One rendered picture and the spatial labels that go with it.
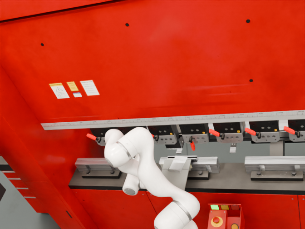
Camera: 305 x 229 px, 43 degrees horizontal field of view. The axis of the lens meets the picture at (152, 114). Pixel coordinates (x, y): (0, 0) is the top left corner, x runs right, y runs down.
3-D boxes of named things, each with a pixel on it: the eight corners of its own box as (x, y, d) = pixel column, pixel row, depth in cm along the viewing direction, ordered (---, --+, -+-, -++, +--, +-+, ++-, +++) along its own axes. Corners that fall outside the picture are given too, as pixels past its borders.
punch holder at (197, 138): (185, 144, 234) (178, 125, 224) (187, 134, 240) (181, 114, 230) (209, 143, 229) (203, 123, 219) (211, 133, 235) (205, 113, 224)
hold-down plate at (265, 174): (251, 180, 237) (250, 177, 235) (251, 173, 241) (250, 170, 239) (303, 181, 226) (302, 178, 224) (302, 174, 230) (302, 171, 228)
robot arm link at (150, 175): (172, 228, 181) (196, 206, 187) (183, 234, 170) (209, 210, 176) (110, 143, 173) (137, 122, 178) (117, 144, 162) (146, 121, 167)
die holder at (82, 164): (79, 172, 288) (74, 164, 282) (82, 166, 292) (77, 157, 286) (140, 172, 269) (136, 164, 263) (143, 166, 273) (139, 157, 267)
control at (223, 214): (210, 242, 239) (204, 226, 227) (213, 219, 250) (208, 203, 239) (243, 243, 232) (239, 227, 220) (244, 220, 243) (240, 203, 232)
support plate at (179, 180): (155, 193, 237) (155, 192, 236) (164, 160, 255) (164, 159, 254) (184, 194, 230) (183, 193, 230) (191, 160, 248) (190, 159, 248)
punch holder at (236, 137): (217, 143, 227) (212, 123, 217) (219, 132, 233) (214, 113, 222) (243, 142, 221) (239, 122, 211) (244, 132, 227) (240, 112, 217)
